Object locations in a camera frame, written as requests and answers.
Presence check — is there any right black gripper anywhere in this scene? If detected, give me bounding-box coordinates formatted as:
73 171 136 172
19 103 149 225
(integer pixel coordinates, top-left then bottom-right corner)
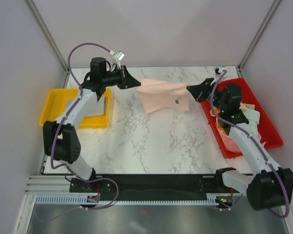
187 78 226 112

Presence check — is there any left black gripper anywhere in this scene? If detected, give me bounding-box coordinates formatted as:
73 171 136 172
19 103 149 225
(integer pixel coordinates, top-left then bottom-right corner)
102 66 140 90

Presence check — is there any pink towel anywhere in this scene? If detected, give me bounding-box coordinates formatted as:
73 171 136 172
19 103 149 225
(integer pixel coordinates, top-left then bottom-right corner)
136 78 190 114

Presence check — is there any grey towel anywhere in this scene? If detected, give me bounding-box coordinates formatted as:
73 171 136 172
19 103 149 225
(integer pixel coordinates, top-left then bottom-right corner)
70 97 106 117

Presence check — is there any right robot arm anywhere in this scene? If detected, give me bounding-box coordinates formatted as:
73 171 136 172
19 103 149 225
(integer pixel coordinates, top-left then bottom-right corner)
187 78 293 217

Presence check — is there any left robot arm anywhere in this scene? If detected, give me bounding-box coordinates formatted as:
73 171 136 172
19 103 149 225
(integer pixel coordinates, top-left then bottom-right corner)
43 57 141 192

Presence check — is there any mint green towel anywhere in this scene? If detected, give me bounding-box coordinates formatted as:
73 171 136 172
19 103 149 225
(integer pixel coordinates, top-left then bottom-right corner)
240 103 261 141

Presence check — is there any yellow plastic tray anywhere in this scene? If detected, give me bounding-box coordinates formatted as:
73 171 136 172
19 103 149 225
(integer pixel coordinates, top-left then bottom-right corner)
39 88 112 128

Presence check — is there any red plastic tray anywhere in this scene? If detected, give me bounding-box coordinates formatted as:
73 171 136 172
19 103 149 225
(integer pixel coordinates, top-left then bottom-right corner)
201 78 283 159

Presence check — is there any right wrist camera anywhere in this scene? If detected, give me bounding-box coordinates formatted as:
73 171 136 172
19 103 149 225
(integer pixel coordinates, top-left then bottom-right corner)
214 67 227 76

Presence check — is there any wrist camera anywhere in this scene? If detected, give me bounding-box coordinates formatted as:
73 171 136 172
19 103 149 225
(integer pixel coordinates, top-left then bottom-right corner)
110 50 125 61
214 67 227 76

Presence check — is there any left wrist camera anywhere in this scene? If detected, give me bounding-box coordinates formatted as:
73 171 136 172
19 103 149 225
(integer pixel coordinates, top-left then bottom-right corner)
110 50 125 61

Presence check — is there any right aluminium frame post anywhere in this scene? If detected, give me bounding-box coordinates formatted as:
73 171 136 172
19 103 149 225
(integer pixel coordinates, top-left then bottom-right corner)
237 0 283 73

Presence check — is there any aluminium frame post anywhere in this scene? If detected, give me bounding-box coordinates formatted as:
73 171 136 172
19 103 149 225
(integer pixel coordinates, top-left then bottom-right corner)
237 0 283 73
24 0 69 74

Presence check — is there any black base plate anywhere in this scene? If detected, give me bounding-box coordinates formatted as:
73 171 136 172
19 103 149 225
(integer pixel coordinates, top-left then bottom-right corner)
69 174 231 202

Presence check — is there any slotted cable duct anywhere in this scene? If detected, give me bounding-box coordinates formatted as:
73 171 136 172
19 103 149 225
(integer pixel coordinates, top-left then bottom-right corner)
35 193 229 206

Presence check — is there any left aluminium frame post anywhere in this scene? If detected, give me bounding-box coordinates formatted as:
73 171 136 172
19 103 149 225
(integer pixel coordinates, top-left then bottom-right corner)
24 0 69 74

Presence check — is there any aluminium frame rail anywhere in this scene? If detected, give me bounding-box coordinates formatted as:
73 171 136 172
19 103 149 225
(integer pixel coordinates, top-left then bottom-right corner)
24 174 291 195

